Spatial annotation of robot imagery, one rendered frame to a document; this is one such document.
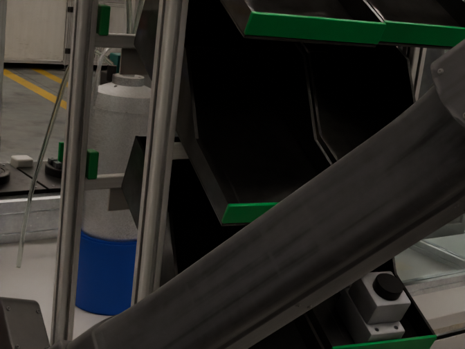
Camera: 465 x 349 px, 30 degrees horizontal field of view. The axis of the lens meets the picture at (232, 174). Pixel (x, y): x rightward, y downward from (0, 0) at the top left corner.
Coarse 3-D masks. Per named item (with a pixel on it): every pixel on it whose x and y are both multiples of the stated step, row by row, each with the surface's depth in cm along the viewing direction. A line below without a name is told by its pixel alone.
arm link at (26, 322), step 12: (0, 300) 63; (12, 300) 64; (24, 300) 65; (0, 312) 63; (12, 312) 63; (24, 312) 64; (36, 312) 65; (0, 324) 63; (12, 324) 63; (24, 324) 64; (36, 324) 65; (0, 336) 63; (12, 336) 62; (24, 336) 63; (36, 336) 64; (0, 348) 62; (12, 348) 62; (24, 348) 62; (36, 348) 63
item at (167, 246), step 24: (144, 144) 93; (192, 168) 98; (192, 192) 99; (168, 216) 84; (192, 216) 96; (216, 216) 97; (168, 240) 84; (192, 240) 93; (216, 240) 94; (168, 264) 85; (288, 336) 86; (312, 336) 85
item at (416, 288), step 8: (464, 0) 181; (464, 272) 209; (424, 280) 200; (432, 280) 201; (440, 280) 203; (448, 280) 205; (456, 280) 206; (464, 280) 209; (408, 288) 196; (416, 288) 198; (424, 288) 201; (432, 288) 202; (440, 288) 203; (448, 288) 205
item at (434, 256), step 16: (400, 48) 175; (448, 224) 201; (464, 224) 204; (432, 240) 199; (448, 240) 202; (464, 240) 206; (400, 256) 194; (416, 256) 197; (432, 256) 200; (448, 256) 204; (464, 256) 208; (400, 272) 195; (416, 272) 198; (432, 272) 202; (448, 272) 206
